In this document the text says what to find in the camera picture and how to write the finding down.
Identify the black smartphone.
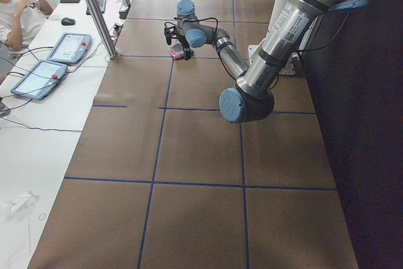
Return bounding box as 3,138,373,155
60,0,81,4

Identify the upper teach pendant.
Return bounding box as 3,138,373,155
47,33,92,64

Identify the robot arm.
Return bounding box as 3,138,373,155
164,0,369,123

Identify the black computer mouse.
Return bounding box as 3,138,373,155
60,17,76,26

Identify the white camera stand base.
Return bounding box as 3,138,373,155
247,45,296,76

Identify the seated person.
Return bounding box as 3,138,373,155
1,0,53,52

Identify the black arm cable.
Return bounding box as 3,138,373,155
163,16,347,90

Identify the aluminium frame post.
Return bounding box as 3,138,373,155
86,0,117,59

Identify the lower teach pendant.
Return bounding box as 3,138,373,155
10,60,67,101

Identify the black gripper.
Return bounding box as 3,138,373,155
164,22,191,51

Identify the crumpled white tissue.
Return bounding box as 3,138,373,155
1,190,40,213

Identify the black curtain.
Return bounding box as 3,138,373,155
303,0,402,268

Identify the pink and grey towel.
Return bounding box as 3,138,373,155
168,43,195,60

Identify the teach pendant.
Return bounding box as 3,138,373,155
47,33,92,64
10,60,67,101

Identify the white side table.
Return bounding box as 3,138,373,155
0,0,149,269

